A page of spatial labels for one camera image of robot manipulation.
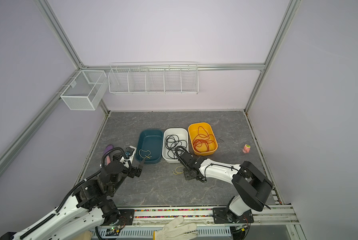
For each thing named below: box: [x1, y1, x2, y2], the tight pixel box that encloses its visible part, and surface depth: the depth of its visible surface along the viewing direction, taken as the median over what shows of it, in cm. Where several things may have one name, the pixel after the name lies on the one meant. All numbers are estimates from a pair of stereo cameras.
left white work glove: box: [76, 230, 93, 240], surface depth 69 cm
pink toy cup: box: [242, 144, 251, 154], surface depth 96 cm
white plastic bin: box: [162, 127, 189, 163], surface depth 101 cm
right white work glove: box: [153, 216, 198, 240], surface depth 71 cm
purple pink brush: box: [104, 144, 114, 166], surface depth 95 cm
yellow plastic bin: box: [188, 122, 218, 156], surface depth 104 cm
